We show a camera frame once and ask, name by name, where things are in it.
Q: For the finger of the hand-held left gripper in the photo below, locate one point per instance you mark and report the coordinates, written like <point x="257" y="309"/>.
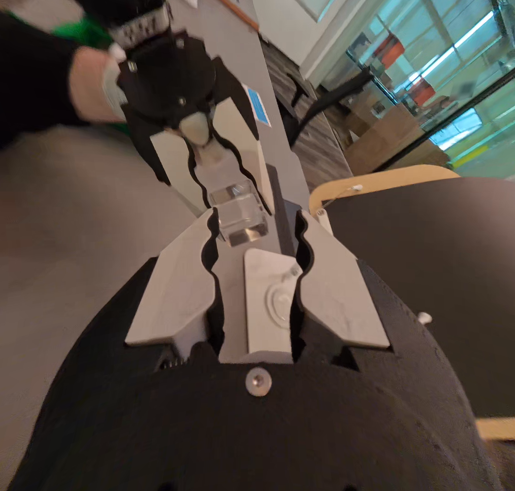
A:
<point x="173" y="160"/>
<point x="237" y="132"/>

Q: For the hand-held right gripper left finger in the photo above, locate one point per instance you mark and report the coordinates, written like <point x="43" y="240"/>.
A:
<point x="173" y="293"/>

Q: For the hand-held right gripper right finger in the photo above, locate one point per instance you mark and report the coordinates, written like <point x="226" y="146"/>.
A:
<point x="342" y="297"/>

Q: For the clear glass cube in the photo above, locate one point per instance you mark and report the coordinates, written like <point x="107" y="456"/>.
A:
<point x="241" y="213"/>

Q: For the person's left forearm black sleeve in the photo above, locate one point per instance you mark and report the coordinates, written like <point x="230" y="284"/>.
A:
<point x="32" y="76"/>

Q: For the person's left hand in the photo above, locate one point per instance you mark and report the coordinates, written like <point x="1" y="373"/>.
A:
<point x="88" y="84"/>

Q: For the blue sticker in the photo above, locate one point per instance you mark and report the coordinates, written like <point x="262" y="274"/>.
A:
<point x="257" y="106"/>

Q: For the white desk cover plate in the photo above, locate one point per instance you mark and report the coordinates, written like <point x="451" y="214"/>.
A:
<point x="261" y="297"/>

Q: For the black chair with wooden rim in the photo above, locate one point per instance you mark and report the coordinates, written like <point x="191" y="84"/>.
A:
<point x="422" y="277"/>

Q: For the black office chair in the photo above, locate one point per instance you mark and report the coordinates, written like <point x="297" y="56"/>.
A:
<point x="322" y="102"/>

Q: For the person's green shirt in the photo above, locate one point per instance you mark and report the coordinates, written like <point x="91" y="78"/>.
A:
<point x="80" y="32"/>

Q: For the wood framed notice board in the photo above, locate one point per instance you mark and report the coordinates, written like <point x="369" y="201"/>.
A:
<point x="233" y="3"/>

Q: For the cardboard boxes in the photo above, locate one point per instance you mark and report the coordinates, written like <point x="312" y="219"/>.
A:
<point x="386" y="136"/>

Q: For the red box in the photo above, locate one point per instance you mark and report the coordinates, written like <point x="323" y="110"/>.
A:
<point x="422" y="90"/>
<point x="392" y="50"/>

